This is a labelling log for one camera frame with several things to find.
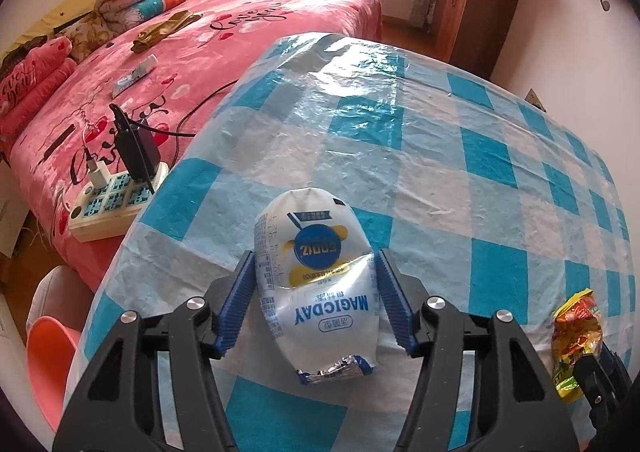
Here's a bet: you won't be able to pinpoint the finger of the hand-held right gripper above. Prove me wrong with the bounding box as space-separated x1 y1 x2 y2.
597 343 633 408
571 354 613 438

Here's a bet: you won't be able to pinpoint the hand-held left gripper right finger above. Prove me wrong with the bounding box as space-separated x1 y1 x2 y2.
376 249 576 452

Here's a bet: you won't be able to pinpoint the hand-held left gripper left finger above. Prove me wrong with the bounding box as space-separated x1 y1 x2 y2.
52 249 257 452

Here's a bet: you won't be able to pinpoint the yellow snack wrapper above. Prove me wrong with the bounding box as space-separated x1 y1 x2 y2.
551 288 604 405

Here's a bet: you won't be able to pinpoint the blue checkered tablecloth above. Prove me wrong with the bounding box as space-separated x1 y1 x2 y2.
75 31 632 452

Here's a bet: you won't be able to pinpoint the cream power strip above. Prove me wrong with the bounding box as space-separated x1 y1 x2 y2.
68 162 171 243

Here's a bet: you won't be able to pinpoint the pale rounded plastic container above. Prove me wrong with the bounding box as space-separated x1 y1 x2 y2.
26 266 85 333

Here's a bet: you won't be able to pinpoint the black charger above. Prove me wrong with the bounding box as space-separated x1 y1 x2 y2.
109 104 162 183

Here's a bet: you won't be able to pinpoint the white charger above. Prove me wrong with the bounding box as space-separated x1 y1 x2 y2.
82 147 112 188

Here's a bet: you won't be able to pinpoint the pink printed bed blanket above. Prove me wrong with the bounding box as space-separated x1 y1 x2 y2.
0 0 383 290

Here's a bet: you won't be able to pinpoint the small white tube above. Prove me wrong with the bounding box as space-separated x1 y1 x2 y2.
111 55 158 99

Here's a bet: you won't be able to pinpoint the golden brown cloth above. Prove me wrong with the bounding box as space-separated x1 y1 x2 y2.
131 10 201 54

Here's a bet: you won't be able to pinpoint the pink plush pillow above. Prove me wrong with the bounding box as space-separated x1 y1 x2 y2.
0 36 72 98
0 58 77 143

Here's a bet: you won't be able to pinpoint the brown floral pillow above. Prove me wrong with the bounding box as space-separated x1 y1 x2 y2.
69 15 118 64

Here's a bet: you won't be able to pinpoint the brown wooden cabinet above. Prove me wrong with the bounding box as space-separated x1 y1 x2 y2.
432 0 526 78

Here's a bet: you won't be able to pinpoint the teal orange bolster pillow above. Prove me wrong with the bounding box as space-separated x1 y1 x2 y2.
131 0 189 19

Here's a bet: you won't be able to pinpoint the rolled patterned pillows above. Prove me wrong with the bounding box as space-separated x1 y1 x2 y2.
94 0 147 33

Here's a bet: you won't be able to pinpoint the yellow headboard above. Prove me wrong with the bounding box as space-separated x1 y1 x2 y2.
0 0 143 58

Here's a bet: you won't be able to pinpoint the black cable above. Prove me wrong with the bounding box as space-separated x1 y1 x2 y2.
127 77 238 138

